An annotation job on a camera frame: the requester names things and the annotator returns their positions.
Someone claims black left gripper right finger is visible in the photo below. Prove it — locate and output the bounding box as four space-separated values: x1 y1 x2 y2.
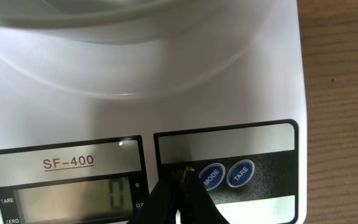
178 167 229 224

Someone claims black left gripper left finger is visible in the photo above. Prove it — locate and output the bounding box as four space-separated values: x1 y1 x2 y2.
135 170 181 224

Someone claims white digital kitchen scale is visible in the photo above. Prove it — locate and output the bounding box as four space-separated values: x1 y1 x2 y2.
0 0 307 223

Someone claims grey bowl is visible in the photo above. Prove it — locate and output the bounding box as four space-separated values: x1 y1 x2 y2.
0 0 277 43

